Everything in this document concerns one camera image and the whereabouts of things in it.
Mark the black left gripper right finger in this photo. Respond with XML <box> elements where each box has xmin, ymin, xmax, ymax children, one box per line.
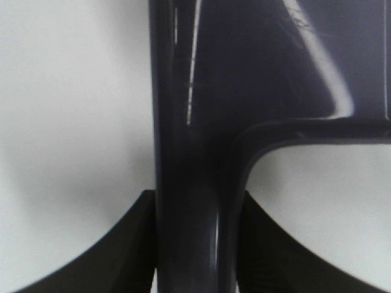
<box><xmin>236</xmin><ymin>192</ymin><xmax>380</xmax><ymax>292</ymax></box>

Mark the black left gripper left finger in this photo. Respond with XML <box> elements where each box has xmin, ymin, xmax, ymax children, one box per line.
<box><xmin>21</xmin><ymin>190</ymin><xmax>157</xmax><ymax>292</ymax></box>

